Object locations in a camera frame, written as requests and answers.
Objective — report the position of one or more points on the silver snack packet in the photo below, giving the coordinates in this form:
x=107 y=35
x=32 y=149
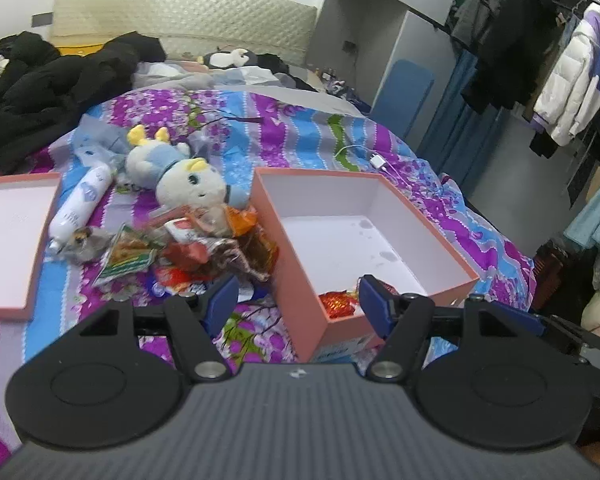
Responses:
x=87 y=245

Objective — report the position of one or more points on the shiny red snack packet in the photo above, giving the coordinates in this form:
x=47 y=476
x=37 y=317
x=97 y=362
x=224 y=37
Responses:
x=337 y=304

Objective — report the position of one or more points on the blue chair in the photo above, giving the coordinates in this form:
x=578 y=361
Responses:
x=405 y=95

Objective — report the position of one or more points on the green snack packet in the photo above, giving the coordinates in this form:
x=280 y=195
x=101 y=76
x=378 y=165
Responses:
x=125 y=260

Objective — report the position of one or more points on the white puffer jacket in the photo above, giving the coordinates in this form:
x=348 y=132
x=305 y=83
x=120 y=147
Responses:
x=570 y=85

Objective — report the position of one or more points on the black clothing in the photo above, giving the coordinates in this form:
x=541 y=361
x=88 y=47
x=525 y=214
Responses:
x=285 y=72

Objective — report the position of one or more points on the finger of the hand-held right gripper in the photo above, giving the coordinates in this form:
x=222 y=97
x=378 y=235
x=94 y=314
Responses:
x=532 y=321

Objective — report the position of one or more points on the white and blue plush toy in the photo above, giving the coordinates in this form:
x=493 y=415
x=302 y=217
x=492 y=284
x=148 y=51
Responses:
x=190 y=180

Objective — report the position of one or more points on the crumpled grey cloth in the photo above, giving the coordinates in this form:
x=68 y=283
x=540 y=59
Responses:
x=180 y=75

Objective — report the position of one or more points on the pink cardboard box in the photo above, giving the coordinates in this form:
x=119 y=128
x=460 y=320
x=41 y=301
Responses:
x=300 y=280

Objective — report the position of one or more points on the white plastic bottle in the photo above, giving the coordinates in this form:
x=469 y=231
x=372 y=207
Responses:
x=80 y=200

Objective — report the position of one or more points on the beige quilted headboard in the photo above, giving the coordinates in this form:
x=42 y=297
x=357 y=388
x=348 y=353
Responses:
x=180 y=15

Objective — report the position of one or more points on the black hanging coat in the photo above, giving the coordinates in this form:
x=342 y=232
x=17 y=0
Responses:
x=515 y=45

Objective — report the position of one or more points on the blue hanging cloth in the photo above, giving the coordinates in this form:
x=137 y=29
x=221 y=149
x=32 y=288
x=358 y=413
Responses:
x=455 y=105

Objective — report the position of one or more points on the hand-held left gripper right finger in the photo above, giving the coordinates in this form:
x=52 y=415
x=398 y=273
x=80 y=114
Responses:
x=375 y=305

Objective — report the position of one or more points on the black jacket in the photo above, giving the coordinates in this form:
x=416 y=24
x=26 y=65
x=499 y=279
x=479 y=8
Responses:
x=45 y=90

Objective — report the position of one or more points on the grey wardrobe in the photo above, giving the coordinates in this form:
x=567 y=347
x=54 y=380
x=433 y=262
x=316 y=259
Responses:
x=415 y=35

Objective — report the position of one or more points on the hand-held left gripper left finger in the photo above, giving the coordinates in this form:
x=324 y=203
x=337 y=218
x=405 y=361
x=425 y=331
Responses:
x=222 y=301

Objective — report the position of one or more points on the penguin plush toy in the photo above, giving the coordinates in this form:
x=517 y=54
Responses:
x=225 y=59

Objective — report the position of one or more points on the grey hanging jacket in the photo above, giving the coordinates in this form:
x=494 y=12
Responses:
x=475 y=10

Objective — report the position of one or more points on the pink box lid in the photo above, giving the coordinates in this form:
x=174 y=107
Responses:
x=10 y=240

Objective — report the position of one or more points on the pile of mixed snack packets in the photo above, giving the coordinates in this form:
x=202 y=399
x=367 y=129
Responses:
x=215 y=255

